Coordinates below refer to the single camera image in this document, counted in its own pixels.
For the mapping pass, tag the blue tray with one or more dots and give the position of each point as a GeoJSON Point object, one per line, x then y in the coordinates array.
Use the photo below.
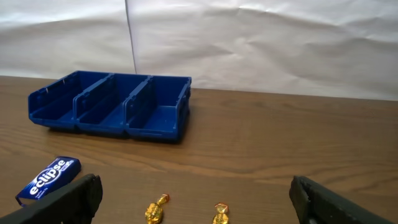
{"type": "Point", "coordinates": [155, 124]}

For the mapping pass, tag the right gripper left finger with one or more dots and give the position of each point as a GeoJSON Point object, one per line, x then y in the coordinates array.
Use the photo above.
{"type": "Point", "coordinates": [71, 202]}

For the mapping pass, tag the blue candy pack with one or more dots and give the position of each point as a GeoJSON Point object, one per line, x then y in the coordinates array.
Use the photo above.
{"type": "Point", "coordinates": [49, 177]}

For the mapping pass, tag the gold wrapped candy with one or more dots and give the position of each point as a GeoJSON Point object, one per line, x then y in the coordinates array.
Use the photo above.
{"type": "Point", "coordinates": [220, 217]}
{"type": "Point", "coordinates": [154, 212]}

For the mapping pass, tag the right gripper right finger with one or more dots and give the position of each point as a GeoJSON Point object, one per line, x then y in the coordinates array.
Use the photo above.
{"type": "Point", "coordinates": [323, 208]}

